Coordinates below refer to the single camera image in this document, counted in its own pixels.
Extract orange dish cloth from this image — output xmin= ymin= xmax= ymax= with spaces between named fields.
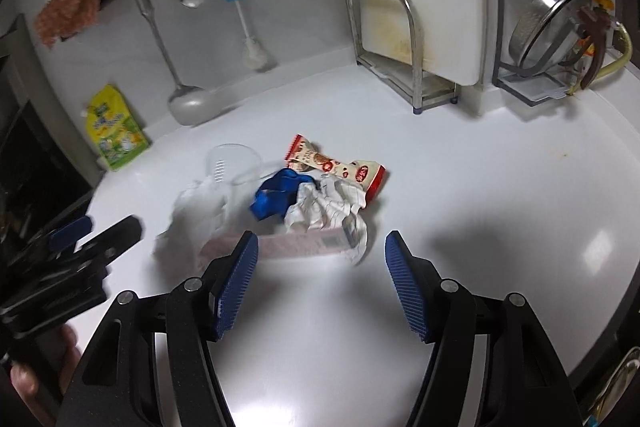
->
xmin=34 ymin=0 xmax=101 ymax=50

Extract steel sink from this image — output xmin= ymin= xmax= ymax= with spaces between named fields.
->
xmin=565 ymin=322 xmax=640 ymax=427

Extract blue plastic wrapper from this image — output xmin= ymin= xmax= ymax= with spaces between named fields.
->
xmin=250 ymin=169 xmax=316 ymax=223

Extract metal cutting board rack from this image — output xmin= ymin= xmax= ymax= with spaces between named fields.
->
xmin=345 ymin=0 xmax=458 ymax=115

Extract clear plastic cup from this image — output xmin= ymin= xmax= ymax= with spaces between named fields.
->
xmin=206 ymin=143 xmax=262 ymax=202

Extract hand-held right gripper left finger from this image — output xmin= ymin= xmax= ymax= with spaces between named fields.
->
xmin=59 ymin=231 xmax=260 ymax=427

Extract white lined paper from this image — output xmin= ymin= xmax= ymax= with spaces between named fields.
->
xmin=284 ymin=174 xmax=370 ymax=265

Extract yellow seasoning pouch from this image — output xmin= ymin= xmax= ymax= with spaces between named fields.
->
xmin=85 ymin=84 xmax=151 ymax=172

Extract black wire lid rack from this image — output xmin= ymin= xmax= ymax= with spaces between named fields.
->
xmin=491 ymin=0 xmax=601 ymax=108

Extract pink box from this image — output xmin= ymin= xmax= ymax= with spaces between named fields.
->
xmin=200 ymin=227 xmax=355 ymax=270

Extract clear plastic bag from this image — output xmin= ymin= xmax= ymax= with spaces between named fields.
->
xmin=152 ymin=179 xmax=236 ymax=269

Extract red snack wrapper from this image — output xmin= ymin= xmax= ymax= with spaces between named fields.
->
xmin=284 ymin=134 xmax=387 ymax=208

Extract person's left hand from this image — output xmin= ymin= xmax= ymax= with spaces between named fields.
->
xmin=9 ymin=324 xmax=82 ymax=410

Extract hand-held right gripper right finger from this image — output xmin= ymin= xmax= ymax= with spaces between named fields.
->
xmin=384 ymin=231 xmax=583 ymax=427

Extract yellow hose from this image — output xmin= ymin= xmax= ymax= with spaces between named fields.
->
xmin=565 ymin=0 xmax=633 ymax=98

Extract metal spatula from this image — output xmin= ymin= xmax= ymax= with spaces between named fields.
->
xmin=124 ymin=0 xmax=221 ymax=126

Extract small metal pot lid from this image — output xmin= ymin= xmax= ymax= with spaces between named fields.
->
xmin=509 ymin=0 xmax=593 ymax=70

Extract red handled tool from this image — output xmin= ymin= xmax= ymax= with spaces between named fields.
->
xmin=579 ymin=4 xmax=621 ymax=90

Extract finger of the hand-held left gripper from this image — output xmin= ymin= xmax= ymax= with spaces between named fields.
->
xmin=47 ymin=216 xmax=95 ymax=253
xmin=75 ymin=214 xmax=145 ymax=269

